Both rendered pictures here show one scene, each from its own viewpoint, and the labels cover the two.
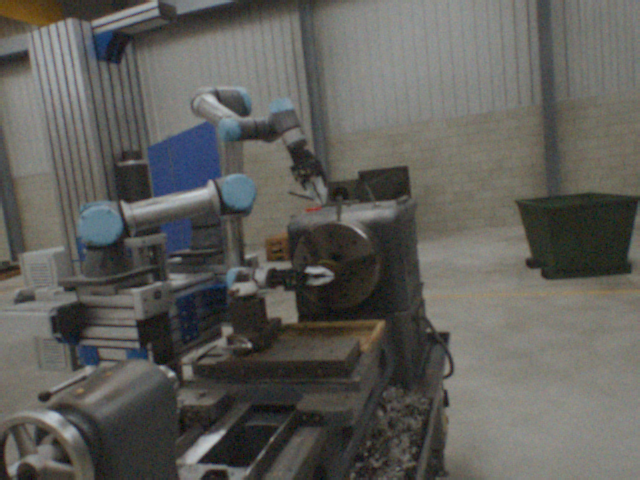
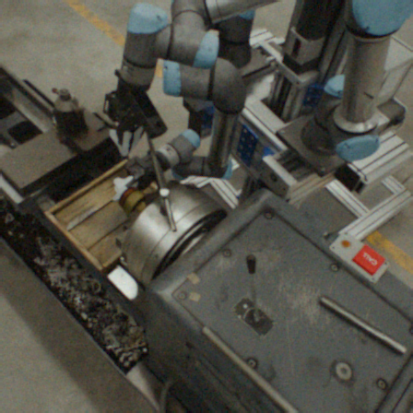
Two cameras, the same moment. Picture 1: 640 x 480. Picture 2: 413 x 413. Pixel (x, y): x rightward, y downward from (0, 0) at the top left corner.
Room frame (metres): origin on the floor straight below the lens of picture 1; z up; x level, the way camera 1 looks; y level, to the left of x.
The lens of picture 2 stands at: (2.14, -0.60, 2.14)
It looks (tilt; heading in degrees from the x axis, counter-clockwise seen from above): 56 degrees down; 107
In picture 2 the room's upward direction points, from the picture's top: 10 degrees clockwise
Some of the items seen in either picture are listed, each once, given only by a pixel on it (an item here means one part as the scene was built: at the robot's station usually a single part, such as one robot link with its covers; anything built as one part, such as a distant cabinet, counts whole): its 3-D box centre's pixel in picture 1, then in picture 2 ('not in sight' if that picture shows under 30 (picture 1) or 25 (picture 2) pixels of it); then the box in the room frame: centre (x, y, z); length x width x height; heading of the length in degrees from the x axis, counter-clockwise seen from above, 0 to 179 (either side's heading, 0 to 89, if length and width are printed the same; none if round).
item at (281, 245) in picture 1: (296, 244); not in sight; (10.05, 0.57, 0.22); 1.25 x 0.86 x 0.44; 163
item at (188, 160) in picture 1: (179, 210); not in sight; (8.31, 2.25, 1.18); 4.12 x 0.80 x 2.35; 32
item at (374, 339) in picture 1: (320, 340); (115, 212); (1.61, 0.05, 0.89); 0.36 x 0.30 x 0.04; 72
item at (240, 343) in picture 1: (254, 336); (77, 135); (1.36, 0.22, 0.99); 0.20 x 0.10 x 0.05; 162
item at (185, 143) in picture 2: (244, 279); (182, 146); (1.74, 0.29, 1.08); 0.11 x 0.08 x 0.09; 72
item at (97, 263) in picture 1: (107, 257); (232, 43); (1.72, 0.72, 1.21); 0.15 x 0.15 x 0.10
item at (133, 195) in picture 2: (326, 272); (137, 205); (1.73, 0.01, 1.08); 0.09 x 0.09 x 0.09; 73
